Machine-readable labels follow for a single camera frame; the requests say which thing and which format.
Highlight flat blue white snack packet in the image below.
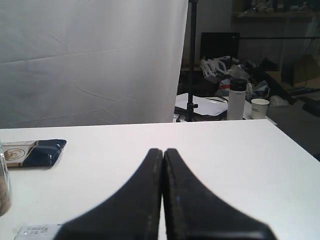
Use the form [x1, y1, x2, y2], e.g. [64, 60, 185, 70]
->
[1, 139, 67, 168]

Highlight white paper cup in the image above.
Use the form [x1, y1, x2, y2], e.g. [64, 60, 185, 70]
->
[251, 98, 270, 120]

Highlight white thermos bottle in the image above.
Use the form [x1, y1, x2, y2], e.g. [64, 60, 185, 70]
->
[227, 78, 248, 121]

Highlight almond jar with yellow lid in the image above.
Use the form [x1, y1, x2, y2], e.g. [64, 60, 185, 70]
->
[0, 144, 12, 216]

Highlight white backdrop cloth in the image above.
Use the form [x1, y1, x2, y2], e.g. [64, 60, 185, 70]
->
[0, 0, 188, 128]

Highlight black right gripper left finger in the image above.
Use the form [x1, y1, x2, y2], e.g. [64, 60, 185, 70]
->
[54, 148, 163, 240]

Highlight black light stand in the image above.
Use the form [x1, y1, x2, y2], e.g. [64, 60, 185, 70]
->
[185, 0, 198, 122]

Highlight black monitor screen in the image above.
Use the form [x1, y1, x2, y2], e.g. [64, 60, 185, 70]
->
[199, 32, 240, 59]

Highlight white papers on desk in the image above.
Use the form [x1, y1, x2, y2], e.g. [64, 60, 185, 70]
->
[175, 93, 228, 116]

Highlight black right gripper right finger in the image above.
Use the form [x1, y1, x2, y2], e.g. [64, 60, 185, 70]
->
[162, 148, 276, 240]

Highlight white blue milk carton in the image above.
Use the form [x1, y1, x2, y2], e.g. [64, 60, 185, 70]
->
[14, 224, 62, 240]

